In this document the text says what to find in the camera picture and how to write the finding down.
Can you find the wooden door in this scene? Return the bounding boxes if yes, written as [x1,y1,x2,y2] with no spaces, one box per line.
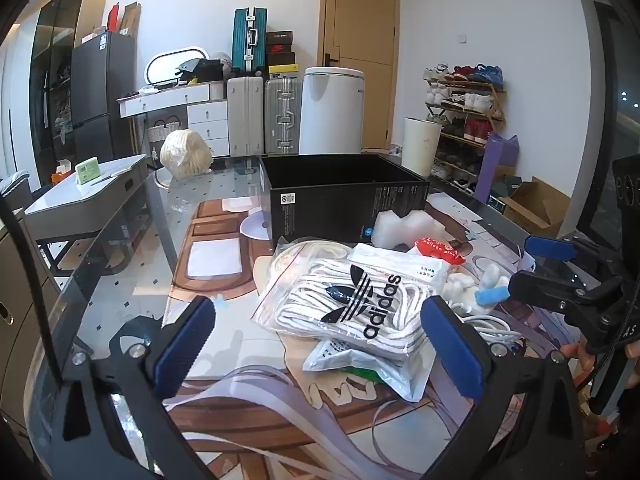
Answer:
[318,0,401,151]

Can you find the white drawer chest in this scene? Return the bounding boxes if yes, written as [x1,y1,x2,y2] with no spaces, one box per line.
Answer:
[187,101,231,157]

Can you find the person's right hand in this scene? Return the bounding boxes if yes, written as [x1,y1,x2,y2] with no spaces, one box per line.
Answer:
[559,340,598,387]

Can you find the cream yarn bundle in plastic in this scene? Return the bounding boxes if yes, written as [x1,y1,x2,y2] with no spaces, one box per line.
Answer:
[159,129,215,179]

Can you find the white charging cable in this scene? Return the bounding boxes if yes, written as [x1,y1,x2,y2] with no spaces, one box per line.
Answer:
[445,260,516,316]

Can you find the white round bin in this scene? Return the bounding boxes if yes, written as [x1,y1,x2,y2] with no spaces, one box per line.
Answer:
[298,66,365,156]

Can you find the black cardboard box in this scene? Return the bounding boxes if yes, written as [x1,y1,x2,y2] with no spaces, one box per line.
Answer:
[260,154,431,253]

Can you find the white suitcase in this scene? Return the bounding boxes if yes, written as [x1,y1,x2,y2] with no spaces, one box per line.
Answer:
[227,76,265,157]

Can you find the teal suitcase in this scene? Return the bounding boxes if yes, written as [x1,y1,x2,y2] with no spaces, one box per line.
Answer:
[232,7,268,77]

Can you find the clear bag of white laces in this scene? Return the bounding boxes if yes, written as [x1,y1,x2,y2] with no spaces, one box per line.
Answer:
[251,255,436,361]

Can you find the white patterned bag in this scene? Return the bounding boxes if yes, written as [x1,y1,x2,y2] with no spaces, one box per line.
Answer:
[210,51,234,77]

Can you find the beige drawer cabinet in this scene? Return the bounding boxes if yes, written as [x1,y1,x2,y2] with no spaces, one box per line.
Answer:
[0,205,66,431]

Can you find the black fridge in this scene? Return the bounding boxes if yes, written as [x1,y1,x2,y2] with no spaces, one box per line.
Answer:
[70,30,137,161]

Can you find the red and white bag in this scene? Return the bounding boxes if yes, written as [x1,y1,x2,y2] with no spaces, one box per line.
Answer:
[412,236,468,266]

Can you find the purple bag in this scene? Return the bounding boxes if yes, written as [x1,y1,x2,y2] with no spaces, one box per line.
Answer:
[475,132,518,201]

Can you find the white plastic pouch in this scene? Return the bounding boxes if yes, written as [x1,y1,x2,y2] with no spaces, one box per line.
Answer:
[302,337,433,403]

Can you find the rows of shoes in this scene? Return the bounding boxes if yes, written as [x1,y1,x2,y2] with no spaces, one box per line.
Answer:
[424,63,505,193]

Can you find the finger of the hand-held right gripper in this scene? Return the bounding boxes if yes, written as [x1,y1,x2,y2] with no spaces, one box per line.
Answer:
[507,268,627,354]
[524,234,627,274]

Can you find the dark glass wardrobe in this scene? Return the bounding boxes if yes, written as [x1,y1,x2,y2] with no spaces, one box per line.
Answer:
[27,0,108,161]

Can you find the printed table mat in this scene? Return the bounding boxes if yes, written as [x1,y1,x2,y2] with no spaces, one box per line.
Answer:
[170,195,601,480]

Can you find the flat cardboard box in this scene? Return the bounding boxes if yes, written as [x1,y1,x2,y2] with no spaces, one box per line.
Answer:
[121,2,142,37]

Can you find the grey bed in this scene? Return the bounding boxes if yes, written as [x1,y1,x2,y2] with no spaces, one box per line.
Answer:
[0,170,32,197]

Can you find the white plastic packet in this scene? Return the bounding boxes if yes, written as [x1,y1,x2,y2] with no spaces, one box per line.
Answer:
[352,242,451,292]

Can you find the black framed window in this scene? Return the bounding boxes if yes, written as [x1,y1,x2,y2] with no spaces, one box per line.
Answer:
[592,0,640,241]

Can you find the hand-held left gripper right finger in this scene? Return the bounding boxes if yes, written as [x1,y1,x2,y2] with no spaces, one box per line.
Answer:
[420,295,588,480]

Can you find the white foam piece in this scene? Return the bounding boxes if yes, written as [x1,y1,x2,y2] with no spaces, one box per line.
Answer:
[374,208,448,251]

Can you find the black bag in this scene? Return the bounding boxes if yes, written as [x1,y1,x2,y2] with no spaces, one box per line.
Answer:
[175,58,224,86]

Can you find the white tumbler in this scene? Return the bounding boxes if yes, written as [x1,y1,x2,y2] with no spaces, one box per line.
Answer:
[402,116,443,178]

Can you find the woven basket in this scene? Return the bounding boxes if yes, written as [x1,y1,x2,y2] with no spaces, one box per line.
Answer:
[146,119,188,148]

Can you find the dark green box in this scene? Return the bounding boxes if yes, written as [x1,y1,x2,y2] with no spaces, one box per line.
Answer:
[487,180,521,211]

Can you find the open cardboard box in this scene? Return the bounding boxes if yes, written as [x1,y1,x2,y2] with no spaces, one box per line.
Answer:
[500,176,571,238]

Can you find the oval mirror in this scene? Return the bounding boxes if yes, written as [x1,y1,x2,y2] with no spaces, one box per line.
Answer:
[145,46,210,88]

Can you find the grey coffee table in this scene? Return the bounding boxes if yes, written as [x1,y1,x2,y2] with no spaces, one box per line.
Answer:
[24,154,151,271]

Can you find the green tissue box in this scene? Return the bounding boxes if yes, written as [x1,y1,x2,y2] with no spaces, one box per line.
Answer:
[75,158,104,184]

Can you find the silver suitcase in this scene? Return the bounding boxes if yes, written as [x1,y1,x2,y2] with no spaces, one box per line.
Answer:
[263,78,303,155]

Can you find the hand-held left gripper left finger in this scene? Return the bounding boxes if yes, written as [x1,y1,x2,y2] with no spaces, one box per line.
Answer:
[50,295,217,480]

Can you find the white curtain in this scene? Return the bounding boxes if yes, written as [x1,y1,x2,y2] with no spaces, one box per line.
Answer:
[0,15,38,181]

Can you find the white vanity desk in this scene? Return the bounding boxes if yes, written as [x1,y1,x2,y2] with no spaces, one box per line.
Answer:
[116,82,211,148]

